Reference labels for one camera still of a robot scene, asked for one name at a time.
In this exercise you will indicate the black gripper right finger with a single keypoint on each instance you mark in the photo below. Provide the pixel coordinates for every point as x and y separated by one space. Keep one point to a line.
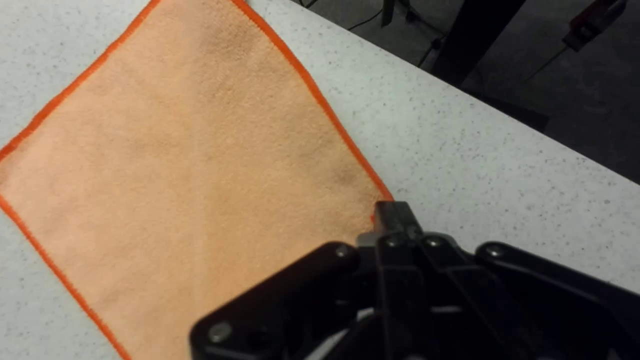
521 306

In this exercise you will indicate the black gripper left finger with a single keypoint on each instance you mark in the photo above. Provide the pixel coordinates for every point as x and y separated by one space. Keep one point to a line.
392 292

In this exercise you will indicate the orange microfiber cloth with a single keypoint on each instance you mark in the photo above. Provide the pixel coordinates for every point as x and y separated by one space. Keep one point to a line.
187 167

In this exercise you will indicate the black metal post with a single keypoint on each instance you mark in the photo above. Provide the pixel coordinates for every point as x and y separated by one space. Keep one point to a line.
476 37

